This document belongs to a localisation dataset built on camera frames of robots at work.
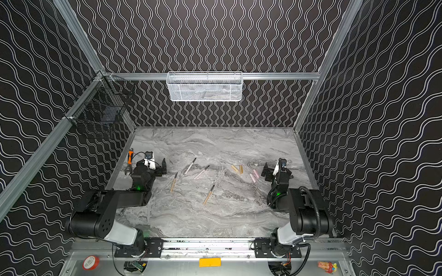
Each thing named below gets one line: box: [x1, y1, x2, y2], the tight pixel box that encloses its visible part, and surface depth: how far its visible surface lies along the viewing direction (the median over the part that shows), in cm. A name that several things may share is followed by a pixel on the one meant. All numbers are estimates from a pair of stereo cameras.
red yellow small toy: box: [317, 261, 338, 275], surface depth 70 cm
